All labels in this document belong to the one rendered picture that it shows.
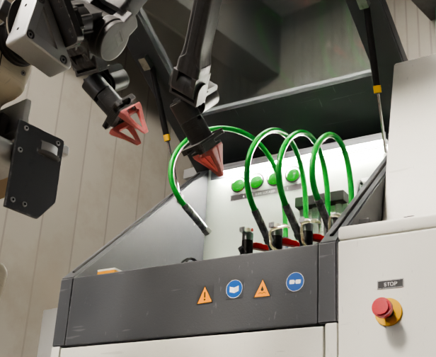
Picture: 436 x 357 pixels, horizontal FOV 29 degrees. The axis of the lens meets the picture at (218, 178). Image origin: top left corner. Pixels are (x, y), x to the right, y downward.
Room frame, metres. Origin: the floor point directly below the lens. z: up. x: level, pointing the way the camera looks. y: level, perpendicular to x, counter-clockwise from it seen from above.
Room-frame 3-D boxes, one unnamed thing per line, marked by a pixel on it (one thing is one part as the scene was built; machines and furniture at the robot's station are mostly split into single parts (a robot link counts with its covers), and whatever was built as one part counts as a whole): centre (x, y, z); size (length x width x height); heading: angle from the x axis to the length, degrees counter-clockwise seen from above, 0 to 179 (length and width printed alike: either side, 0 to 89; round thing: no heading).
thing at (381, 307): (1.44, -0.31, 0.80); 0.05 x 0.04 x 0.05; 57
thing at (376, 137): (2.14, -0.22, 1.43); 0.54 x 0.03 x 0.02; 57
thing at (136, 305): (1.72, 0.05, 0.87); 0.62 x 0.04 x 0.16; 57
